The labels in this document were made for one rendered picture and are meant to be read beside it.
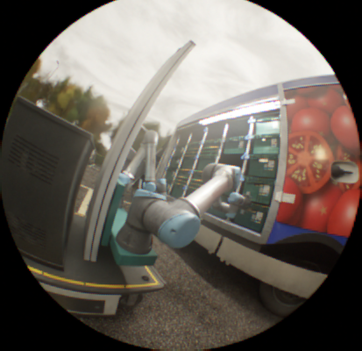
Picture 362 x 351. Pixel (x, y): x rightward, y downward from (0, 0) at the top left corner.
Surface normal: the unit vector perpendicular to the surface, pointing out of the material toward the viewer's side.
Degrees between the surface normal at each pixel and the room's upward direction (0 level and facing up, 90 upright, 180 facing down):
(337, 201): 90
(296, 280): 90
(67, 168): 90
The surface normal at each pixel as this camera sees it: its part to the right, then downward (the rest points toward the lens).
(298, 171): -0.76, -0.38
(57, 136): 0.61, 0.09
